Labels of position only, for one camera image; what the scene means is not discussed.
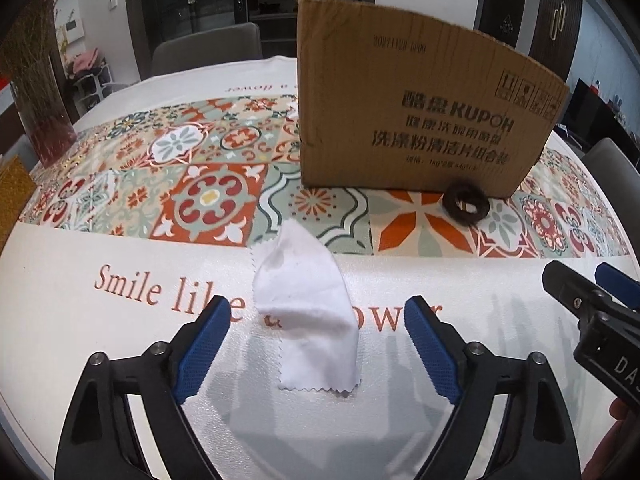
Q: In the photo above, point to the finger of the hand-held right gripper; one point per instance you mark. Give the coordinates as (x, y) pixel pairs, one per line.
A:
(617, 280)
(570, 285)

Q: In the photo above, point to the slatted wooden cabinet door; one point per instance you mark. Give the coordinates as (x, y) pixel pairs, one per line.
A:
(555, 45)

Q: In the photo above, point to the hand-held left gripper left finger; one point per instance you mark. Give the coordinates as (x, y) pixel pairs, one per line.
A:
(200, 355)

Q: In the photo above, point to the white shoe rack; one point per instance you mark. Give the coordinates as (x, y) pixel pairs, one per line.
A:
(92, 87)

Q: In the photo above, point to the glass sliding door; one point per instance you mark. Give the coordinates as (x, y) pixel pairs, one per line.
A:
(200, 0)

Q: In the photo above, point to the dried flower bouquet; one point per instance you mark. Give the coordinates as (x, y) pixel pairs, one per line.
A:
(35, 35)

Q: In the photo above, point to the grey dining chair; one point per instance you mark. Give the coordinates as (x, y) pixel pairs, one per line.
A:
(210, 47)
(615, 160)

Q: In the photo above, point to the glass vase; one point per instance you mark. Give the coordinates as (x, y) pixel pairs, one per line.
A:
(50, 130)

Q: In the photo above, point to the person's right hand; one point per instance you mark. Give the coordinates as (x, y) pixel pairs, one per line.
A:
(625, 408)

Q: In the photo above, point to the gold textured box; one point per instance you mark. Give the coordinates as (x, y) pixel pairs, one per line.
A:
(12, 195)

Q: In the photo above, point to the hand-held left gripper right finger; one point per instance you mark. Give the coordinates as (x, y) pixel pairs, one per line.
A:
(431, 355)

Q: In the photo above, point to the dark scrunchie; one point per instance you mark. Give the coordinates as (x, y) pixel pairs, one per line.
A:
(451, 202)

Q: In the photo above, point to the patterned tablecloth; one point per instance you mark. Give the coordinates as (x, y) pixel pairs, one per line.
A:
(125, 385)

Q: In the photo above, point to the brown cardboard box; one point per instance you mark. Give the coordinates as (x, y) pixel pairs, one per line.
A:
(400, 85)

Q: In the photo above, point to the white cloth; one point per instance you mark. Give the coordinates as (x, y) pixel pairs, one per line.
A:
(300, 310)

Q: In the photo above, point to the white wall intercom panel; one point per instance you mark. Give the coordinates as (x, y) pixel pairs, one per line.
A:
(72, 29)

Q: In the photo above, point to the dark hallway door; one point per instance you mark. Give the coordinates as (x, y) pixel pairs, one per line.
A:
(505, 25)

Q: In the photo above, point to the pink bag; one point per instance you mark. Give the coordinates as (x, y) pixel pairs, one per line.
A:
(86, 60)

